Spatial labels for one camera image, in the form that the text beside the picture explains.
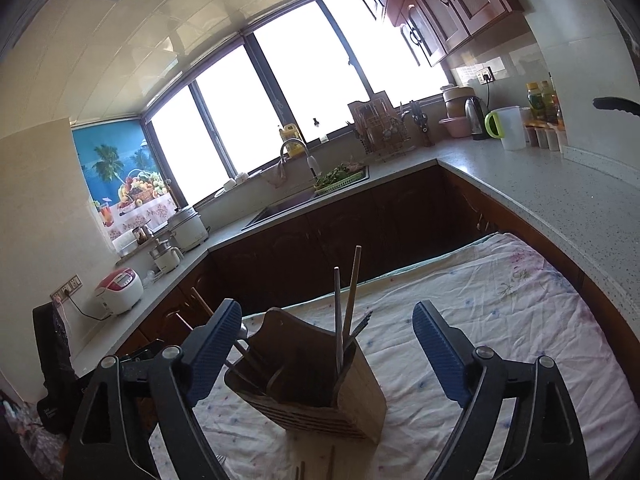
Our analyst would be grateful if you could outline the grey kitchen countertop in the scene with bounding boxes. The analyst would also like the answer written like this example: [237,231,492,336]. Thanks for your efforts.
[70,130,640,381]

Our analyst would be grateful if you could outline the kitchen sink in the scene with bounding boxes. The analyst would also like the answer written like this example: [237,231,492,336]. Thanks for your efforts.
[241,165,372,232]

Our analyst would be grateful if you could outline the metal chopstick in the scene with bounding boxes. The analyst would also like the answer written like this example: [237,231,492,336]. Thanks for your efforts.
[333,267,347,366]

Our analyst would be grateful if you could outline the brown wooden utensil holder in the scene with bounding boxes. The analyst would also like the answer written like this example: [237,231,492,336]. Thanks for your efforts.
[223,306,388,445]

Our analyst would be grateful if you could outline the dish rack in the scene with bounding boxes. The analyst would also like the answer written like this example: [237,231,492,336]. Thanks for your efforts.
[347,91,416,162]

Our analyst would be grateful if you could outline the small white electric pot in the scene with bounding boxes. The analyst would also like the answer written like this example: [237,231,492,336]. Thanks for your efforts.
[149,239,183,276]

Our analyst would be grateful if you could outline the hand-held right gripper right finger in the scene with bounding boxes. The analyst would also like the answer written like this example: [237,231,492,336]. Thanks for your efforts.
[411,300,591,480]

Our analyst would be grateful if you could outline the pink basin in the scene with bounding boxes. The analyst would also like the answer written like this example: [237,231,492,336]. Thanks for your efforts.
[438,116,473,139]

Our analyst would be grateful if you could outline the knife block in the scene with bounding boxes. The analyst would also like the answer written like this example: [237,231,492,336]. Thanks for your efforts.
[400,100,436,148]

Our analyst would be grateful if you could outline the white and red rice cooker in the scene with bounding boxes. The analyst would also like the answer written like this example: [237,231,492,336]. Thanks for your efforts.
[94,267,143,317]

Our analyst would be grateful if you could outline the beige crock pot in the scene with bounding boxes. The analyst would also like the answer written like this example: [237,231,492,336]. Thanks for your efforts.
[440,85,476,120]

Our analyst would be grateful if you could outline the fruit and palm poster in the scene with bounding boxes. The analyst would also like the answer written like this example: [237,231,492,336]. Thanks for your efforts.
[71,119,181,256]

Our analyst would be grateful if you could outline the white pitcher green handle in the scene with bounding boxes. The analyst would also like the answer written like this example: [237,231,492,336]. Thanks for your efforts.
[484,105,525,152]

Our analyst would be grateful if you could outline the wooden base cabinets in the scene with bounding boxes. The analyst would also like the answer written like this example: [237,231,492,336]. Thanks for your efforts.
[120,162,640,391]

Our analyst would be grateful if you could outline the large white cooker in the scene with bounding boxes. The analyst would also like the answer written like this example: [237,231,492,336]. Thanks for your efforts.
[166,205,210,253]

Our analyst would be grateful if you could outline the white wall socket strip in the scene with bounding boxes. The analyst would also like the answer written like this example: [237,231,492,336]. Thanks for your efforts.
[49,273,82,303]

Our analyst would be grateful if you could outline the dark cloth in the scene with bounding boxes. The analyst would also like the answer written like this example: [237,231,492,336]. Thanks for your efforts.
[31,301,108,436]

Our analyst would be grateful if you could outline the patterned bamboo chopstick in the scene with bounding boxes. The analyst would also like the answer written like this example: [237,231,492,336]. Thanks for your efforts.
[345,245,363,346]
[189,286,273,388]
[166,311,266,396]

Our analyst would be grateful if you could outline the black power cable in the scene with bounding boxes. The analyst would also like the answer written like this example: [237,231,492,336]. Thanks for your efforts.
[57,294,113,321]

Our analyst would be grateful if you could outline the grey dishcloth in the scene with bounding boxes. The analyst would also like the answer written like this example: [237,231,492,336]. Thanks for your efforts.
[267,160,289,189]

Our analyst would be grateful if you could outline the white wall socket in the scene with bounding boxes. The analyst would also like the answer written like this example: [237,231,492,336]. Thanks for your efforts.
[469,64,497,86]

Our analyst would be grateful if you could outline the white floral tablecloth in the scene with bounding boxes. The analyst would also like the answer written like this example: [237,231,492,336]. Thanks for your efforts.
[150,231,640,480]

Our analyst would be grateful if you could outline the steel kitchen faucet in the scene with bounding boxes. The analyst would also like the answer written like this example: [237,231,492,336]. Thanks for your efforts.
[278,138,321,178]

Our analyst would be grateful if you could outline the kitchen window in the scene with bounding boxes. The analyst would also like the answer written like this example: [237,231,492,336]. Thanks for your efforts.
[142,0,453,206]

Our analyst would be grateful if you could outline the green basket of vegetables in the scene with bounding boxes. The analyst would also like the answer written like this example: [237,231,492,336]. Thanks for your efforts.
[312,160,368,196]

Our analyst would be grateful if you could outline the steel electric kettle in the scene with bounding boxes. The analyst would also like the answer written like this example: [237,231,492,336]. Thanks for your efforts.
[464,96,492,141]

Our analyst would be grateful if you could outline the wooden wall cabinets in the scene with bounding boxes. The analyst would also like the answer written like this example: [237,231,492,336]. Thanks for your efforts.
[332,0,526,68]

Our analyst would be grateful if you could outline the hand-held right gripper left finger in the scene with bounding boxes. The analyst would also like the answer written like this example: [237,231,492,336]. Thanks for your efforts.
[62,298,243,480]

